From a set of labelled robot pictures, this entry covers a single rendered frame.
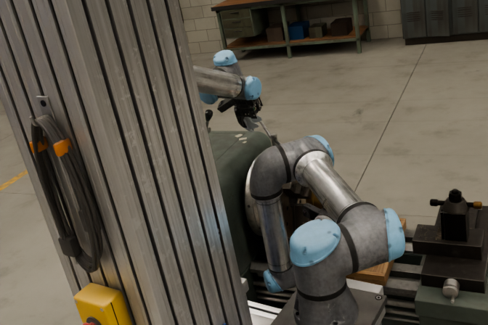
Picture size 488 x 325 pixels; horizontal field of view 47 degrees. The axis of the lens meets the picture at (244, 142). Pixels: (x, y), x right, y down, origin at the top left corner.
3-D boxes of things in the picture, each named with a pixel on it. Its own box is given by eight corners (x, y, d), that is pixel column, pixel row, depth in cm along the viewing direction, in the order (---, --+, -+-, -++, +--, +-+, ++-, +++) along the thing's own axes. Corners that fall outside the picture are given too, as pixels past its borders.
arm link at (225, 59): (206, 62, 189) (218, 46, 193) (218, 87, 196) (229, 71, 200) (224, 64, 184) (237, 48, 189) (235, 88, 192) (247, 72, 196)
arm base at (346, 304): (343, 343, 123) (338, 307, 119) (283, 327, 131) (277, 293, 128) (367, 301, 134) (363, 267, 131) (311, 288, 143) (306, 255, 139)
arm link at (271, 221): (245, 164, 155) (273, 303, 174) (283, 154, 157) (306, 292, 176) (235, 149, 165) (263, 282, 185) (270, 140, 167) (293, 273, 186)
